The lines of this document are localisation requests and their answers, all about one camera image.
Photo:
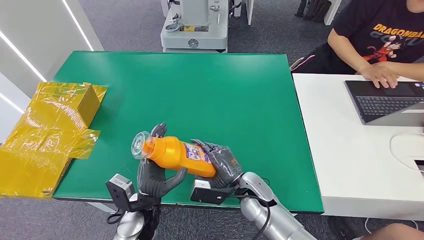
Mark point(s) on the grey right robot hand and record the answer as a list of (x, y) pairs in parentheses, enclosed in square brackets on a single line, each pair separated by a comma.
[(225, 165)]

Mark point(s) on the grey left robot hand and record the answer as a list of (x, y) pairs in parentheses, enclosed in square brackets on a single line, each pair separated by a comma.
[(152, 180)]

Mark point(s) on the orange bottle with clear cap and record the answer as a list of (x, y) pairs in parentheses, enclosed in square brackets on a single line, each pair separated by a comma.
[(172, 154)]

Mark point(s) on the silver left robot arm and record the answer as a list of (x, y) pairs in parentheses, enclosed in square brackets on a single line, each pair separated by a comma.
[(130, 227)]

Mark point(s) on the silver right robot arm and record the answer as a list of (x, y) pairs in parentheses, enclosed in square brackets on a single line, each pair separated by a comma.
[(281, 222)]

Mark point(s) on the white desk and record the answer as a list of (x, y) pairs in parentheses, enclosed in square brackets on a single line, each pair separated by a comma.
[(324, 109)]

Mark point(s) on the cardboard box in yellow film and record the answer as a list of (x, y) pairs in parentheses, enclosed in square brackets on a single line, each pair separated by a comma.
[(43, 139)]

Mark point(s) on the white machine with column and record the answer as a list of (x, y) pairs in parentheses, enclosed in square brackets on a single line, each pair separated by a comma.
[(195, 36)]

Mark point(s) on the white board panel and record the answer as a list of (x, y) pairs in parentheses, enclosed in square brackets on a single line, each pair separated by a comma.
[(248, 10)]

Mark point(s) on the dark grey laptop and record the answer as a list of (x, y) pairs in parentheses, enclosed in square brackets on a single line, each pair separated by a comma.
[(381, 102)]

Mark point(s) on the black stand legs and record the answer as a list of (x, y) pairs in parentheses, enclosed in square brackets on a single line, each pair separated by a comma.
[(313, 10)]

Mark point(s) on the person's hand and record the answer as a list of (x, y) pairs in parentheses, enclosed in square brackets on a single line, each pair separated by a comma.
[(381, 74)]

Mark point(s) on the person's knee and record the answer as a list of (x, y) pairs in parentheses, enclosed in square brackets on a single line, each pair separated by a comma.
[(394, 233)]

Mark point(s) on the white cabinet panel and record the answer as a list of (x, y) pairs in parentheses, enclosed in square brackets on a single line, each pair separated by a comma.
[(333, 11)]

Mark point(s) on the person in black shirt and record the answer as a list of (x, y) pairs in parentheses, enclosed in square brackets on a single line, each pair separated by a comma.
[(371, 20)]

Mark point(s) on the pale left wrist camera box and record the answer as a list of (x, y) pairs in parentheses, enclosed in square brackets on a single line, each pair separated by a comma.
[(119, 190)]

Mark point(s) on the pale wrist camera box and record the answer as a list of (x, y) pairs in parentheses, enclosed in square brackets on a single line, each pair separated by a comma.
[(202, 192), (119, 190)]

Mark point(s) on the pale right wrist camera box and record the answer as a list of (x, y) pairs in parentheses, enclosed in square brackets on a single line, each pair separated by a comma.
[(202, 192)]

